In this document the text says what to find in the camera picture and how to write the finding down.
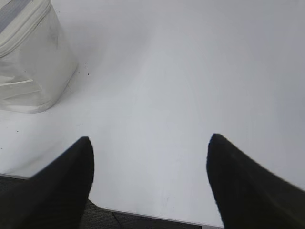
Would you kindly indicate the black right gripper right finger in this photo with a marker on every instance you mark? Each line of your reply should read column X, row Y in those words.
column 247, row 195

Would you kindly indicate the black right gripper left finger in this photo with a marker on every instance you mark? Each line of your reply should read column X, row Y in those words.
column 55, row 197

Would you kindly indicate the cream fabric zipper bag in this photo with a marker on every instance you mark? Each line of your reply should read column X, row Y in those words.
column 36, row 60

